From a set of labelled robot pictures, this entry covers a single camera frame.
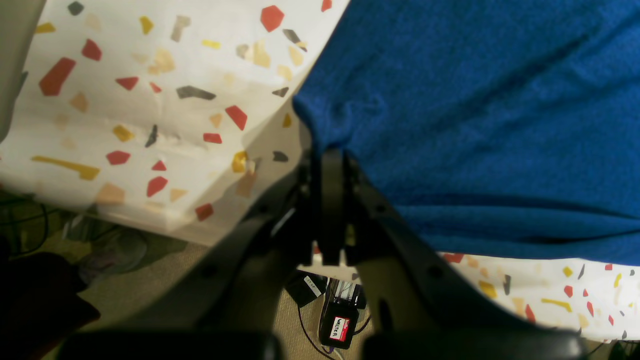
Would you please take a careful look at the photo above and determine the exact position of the navy blue t-shirt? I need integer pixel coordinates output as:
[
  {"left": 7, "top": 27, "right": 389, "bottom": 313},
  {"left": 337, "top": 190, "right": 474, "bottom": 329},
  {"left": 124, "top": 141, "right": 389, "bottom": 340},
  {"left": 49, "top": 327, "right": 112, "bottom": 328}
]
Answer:
[{"left": 293, "top": 0, "right": 640, "bottom": 266}]

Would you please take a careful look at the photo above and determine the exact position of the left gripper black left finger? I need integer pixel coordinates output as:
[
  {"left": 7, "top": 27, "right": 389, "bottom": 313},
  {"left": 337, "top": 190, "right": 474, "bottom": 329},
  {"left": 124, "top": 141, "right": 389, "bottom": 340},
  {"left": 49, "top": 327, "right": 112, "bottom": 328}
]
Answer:
[{"left": 57, "top": 152, "right": 323, "bottom": 360}]

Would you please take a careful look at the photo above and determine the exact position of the terrazzo patterned tablecloth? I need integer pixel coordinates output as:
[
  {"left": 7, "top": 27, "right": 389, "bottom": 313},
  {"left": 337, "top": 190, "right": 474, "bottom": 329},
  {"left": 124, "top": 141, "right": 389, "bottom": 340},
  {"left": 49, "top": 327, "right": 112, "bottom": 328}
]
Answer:
[{"left": 1, "top": 0, "right": 639, "bottom": 341}]

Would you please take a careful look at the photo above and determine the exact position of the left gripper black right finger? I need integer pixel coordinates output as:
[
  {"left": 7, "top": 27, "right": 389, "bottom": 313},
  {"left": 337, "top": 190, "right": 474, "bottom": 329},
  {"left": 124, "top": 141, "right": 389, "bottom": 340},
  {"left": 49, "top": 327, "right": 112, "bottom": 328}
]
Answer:
[{"left": 322, "top": 150, "right": 588, "bottom": 360}]

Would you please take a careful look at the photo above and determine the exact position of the black power adapter red label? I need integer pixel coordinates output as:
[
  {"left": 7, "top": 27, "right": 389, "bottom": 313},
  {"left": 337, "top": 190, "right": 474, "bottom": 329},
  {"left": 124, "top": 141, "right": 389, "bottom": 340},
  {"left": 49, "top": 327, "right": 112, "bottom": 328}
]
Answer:
[{"left": 318, "top": 292, "right": 371, "bottom": 350}]

